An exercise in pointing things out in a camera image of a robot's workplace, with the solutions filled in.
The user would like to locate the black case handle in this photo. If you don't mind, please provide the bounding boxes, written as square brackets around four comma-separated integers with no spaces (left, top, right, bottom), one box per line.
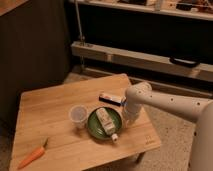
[169,57,200,68]

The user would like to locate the orange carrot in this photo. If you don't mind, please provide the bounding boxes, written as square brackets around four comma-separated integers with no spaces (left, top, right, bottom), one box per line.
[18,140,48,169]

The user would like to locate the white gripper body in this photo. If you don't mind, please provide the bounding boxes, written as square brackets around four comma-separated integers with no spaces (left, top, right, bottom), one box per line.
[122,104,141,126]

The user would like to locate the cluttered shelf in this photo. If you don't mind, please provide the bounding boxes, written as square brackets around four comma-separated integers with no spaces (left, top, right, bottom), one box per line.
[68,0,213,21]

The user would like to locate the green ceramic bowl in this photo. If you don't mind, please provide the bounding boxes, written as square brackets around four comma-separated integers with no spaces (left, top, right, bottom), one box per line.
[87,107,122,141]

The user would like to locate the long grey case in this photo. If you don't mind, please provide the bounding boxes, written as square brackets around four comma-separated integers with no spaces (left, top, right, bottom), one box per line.
[71,41,213,82]

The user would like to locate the white sauce bottle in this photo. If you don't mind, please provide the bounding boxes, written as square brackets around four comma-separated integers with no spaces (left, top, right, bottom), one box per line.
[96,108,118,141]

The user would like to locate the clear plastic cup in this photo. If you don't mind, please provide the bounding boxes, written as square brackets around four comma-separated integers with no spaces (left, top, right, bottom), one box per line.
[69,105,88,129]

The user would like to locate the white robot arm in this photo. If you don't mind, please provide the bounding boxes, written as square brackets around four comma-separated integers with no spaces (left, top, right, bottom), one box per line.
[122,82,213,171]

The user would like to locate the wooden table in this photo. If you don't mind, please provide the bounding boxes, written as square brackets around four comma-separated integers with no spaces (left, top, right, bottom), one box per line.
[9,74,161,171]

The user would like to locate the metal pole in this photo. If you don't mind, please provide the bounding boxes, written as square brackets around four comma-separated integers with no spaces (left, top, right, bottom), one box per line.
[74,0,84,45]

